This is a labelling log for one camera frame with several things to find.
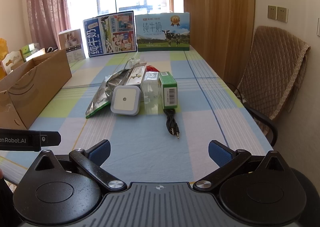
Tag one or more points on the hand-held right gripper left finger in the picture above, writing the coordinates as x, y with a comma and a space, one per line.
99, 153

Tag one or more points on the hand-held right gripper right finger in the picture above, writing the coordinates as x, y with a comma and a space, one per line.
220, 154

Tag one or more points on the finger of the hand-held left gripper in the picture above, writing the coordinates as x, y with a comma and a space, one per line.
51, 138

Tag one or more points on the brown cardboard box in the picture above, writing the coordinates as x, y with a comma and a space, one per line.
37, 86

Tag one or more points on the silver foil pouch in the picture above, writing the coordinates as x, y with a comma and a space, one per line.
100, 96

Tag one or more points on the white square night light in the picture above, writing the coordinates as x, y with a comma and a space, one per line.
125, 100

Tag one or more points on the small green box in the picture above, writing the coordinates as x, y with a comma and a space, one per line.
170, 94

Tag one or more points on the clear plastic box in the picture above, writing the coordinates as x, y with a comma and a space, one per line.
151, 91

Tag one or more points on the white medicine box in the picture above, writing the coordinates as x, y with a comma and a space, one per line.
135, 76

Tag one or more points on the red candy packet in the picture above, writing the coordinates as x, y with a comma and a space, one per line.
152, 68

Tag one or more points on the plaid cloth covered desktop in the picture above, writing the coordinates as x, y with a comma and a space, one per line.
140, 141

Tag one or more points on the black office chair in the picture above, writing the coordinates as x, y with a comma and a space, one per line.
267, 121

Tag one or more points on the cream carved chair back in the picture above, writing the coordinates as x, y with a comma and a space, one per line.
11, 61

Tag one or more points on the yellow plastic bag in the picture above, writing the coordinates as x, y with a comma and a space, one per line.
3, 51

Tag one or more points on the white product box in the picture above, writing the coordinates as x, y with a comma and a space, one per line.
75, 51

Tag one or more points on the green white box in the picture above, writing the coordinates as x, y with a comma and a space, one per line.
31, 50

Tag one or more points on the quilted brown chair cover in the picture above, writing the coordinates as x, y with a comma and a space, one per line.
272, 66

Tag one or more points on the blue comic milk carton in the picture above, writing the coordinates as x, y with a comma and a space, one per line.
100, 39

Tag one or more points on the green cow milk carton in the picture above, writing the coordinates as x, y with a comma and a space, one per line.
155, 31

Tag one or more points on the pink curtain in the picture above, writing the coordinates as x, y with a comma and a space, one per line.
47, 4

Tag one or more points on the wooden wardrobe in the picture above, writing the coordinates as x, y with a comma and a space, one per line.
217, 16

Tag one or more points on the beige wall socket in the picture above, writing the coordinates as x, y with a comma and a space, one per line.
282, 14
272, 12

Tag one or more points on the white wall switch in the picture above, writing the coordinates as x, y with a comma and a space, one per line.
318, 27

